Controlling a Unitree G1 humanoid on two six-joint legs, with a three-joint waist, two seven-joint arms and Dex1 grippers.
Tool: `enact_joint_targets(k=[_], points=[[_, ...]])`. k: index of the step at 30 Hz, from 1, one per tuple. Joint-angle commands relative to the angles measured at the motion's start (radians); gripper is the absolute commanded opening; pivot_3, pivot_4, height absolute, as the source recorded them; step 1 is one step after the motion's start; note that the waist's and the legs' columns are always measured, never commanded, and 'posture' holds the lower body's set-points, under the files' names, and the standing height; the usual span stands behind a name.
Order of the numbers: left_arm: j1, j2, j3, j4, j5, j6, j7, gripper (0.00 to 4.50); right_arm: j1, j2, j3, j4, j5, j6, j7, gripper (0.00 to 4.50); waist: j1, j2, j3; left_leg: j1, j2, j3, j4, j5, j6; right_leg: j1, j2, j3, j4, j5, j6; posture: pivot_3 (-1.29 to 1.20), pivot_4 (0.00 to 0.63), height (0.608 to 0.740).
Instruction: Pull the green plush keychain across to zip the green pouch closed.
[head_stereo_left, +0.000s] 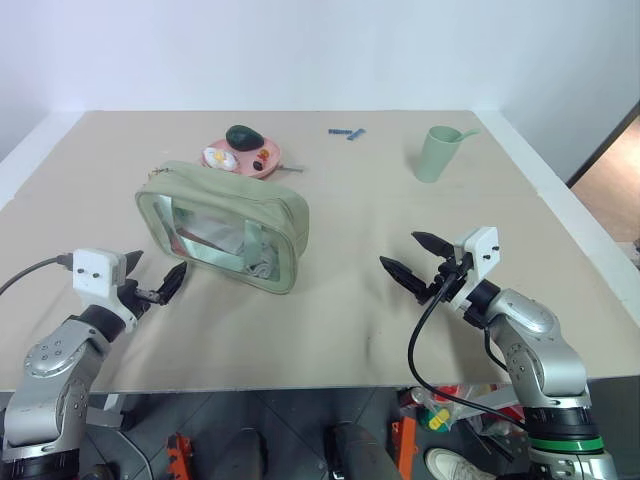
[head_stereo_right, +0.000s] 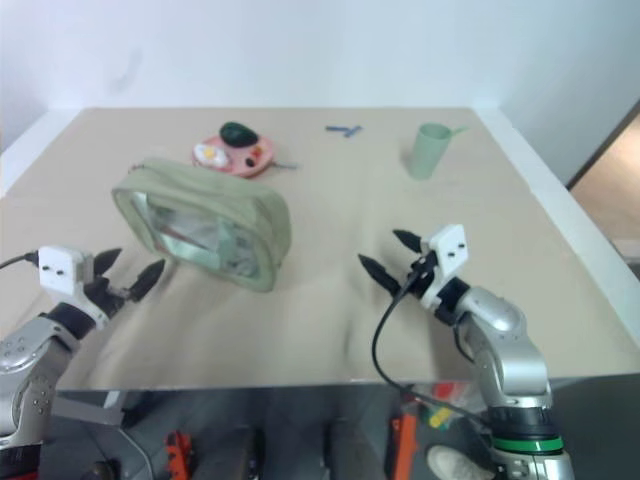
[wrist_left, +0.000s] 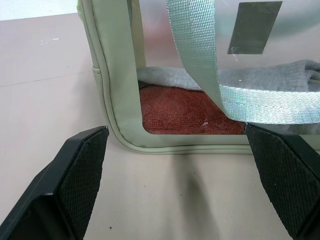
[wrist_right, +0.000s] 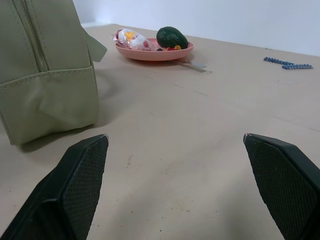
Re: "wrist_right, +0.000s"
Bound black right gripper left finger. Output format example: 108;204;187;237
0;134;110;240

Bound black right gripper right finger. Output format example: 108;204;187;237
243;132;320;240

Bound olive green fabric bag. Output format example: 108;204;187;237
0;0;108;147

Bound grey metal strip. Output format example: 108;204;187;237
177;59;208;69

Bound pink plate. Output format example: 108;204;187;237
115;37;195;62

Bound clear wrapped snack packet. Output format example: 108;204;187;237
110;28;155;52

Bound small colourful candies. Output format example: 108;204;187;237
156;44;182;52

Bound dark green avocado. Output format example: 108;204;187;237
156;25;189;50

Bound blue beaded chain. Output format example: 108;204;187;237
263;56;314;71

